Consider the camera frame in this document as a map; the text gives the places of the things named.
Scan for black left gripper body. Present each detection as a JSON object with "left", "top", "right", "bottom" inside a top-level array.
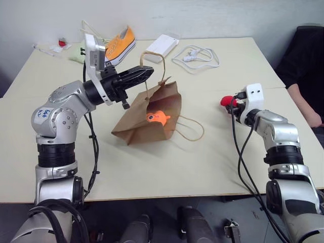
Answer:
[{"left": 100, "top": 65, "right": 131, "bottom": 110}]

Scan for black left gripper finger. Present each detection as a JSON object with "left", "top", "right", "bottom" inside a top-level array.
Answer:
[
  {"left": 118, "top": 76, "right": 150, "bottom": 90},
  {"left": 116, "top": 65, "right": 155, "bottom": 82}
]

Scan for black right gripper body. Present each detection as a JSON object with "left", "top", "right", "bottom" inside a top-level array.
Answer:
[{"left": 229, "top": 98, "right": 246, "bottom": 122}]

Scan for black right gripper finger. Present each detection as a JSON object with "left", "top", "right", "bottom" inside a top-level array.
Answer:
[{"left": 226, "top": 96, "right": 237, "bottom": 114}]

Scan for red plush toy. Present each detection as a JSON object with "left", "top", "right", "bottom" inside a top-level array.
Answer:
[{"left": 219, "top": 95, "right": 239, "bottom": 108}]

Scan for brown paper bag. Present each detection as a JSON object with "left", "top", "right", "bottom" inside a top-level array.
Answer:
[{"left": 111, "top": 51, "right": 205, "bottom": 146}]

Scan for orange plush toy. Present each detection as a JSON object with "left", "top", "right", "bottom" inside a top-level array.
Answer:
[{"left": 145, "top": 110, "right": 171, "bottom": 127}]

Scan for orange canvas sneaker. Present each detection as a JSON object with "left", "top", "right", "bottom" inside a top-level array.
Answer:
[{"left": 104, "top": 25, "right": 137, "bottom": 67}]

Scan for white rectangular box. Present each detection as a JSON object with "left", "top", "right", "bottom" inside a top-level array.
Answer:
[{"left": 146, "top": 34, "right": 180, "bottom": 64}]

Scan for light green cloth pouch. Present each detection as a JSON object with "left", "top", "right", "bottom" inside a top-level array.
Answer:
[{"left": 68, "top": 43, "right": 87, "bottom": 64}]

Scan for white paper packets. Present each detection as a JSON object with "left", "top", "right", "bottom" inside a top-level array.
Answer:
[{"left": 49, "top": 43, "right": 72, "bottom": 53}]

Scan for white pen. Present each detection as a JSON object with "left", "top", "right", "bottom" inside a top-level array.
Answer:
[{"left": 32, "top": 44, "right": 63, "bottom": 59}]

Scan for person's black clothing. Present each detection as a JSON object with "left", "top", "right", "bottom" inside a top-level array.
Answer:
[{"left": 275, "top": 24, "right": 324, "bottom": 132}]

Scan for dark rounded shape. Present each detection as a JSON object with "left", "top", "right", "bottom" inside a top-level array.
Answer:
[
  {"left": 118, "top": 214, "right": 153, "bottom": 243},
  {"left": 176, "top": 206, "right": 216, "bottom": 243}
]

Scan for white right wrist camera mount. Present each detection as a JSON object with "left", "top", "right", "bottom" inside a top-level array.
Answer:
[{"left": 237, "top": 83, "right": 264, "bottom": 123}]

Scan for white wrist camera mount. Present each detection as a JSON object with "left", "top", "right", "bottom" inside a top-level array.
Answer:
[
  {"left": 237, "top": 83, "right": 264, "bottom": 123},
  {"left": 84, "top": 33, "right": 114, "bottom": 106}
]

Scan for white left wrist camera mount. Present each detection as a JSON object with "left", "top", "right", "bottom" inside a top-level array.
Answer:
[{"left": 84, "top": 33, "right": 114, "bottom": 106}]

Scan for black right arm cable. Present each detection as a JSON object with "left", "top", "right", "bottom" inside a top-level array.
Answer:
[{"left": 229, "top": 91, "right": 291, "bottom": 243}]

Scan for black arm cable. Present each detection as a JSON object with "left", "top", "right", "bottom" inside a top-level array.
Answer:
[
  {"left": 81, "top": 62, "right": 101, "bottom": 200},
  {"left": 229, "top": 91, "right": 291, "bottom": 243}
]

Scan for white power cable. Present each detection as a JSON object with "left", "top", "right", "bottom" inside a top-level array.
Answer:
[{"left": 172, "top": 45, "right": 221, "bottom": 75}]

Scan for beige rope loop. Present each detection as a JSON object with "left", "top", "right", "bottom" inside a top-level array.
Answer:
[{"left": 81, "top": 20, "right": 112, "bottom": 44}]

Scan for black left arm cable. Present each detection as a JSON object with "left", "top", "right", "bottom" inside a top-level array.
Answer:
[{"left": 81, "top": 62, "right": 101, "bottom": 200}]

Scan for small metal bracket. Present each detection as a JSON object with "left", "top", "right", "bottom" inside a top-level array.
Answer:
[{"left": 223, "top": 218, "right": 240, "bottom": 243}]

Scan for black hose bundle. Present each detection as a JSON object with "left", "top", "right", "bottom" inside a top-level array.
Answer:
[{"left": 27, "top": 198, "right": 90, "bottom": 243}]

